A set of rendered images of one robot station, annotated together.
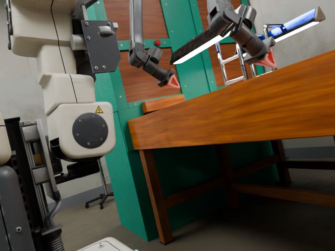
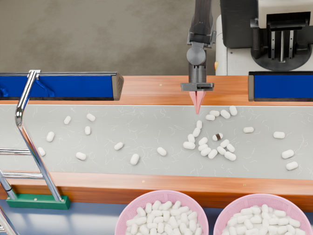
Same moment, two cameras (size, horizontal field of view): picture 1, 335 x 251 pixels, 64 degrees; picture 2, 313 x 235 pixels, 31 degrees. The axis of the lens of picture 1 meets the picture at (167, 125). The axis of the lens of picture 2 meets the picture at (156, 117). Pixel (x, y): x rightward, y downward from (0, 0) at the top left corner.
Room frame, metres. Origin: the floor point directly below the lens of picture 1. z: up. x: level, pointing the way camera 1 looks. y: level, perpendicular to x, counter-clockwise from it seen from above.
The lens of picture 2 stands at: (1.69, -1.31, 2.16)
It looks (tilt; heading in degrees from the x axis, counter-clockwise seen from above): 49 degrees down; 137
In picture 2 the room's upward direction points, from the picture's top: 13 degrees counter-clockwise
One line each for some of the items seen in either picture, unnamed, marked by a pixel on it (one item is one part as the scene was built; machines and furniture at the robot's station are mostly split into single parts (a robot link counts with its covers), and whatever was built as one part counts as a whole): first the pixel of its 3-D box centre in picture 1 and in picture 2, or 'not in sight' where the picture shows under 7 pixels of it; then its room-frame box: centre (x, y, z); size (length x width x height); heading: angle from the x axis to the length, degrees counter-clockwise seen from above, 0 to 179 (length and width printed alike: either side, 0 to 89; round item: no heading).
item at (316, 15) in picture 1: (272, 36); not in sight; (1.68, -0.77, 1.08); 0.62 x 0.08 x 0.07; 30
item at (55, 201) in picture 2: not in sight; (24, 142); (0.60, -0.83, 0.90); 0.20 x 0.19 x 0.45; 30
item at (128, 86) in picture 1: (171, 45); not in sight; (2.21, -0.19, 1.32); 1.36 x 0.55 x 0.95; 120
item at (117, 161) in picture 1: (196, 150); not in sight; (2.21, -0.18, 0.42); 1.36 x 0.55 x 0.84; 120
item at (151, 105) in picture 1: (164, 103); not in sight; (1.76, -0.01, 0.83); 0.30 x 0.06 x 0.07; 120
